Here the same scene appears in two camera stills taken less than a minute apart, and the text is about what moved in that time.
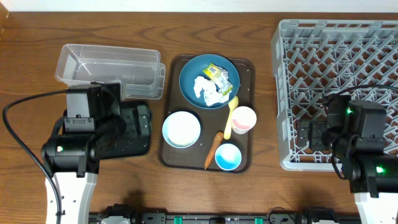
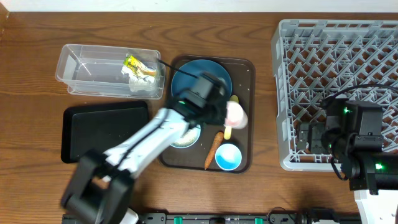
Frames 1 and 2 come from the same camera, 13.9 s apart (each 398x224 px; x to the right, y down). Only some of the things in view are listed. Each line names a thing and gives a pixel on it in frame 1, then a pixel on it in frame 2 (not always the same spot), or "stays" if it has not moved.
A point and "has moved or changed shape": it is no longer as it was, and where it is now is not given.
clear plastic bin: (142, 74) stays
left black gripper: (144, 122) to (222, 111)
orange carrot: (217, 140) stays
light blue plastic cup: (228, 157) stays
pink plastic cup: (243, 119) to (236, 117)
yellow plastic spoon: (232, 103) stays
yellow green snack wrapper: (220, 76) to (135, 66)
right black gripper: (318, 127) stays
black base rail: (120, 213) stays
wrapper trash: (212, 96) has moved or changed shape
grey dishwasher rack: (315, 59) stays
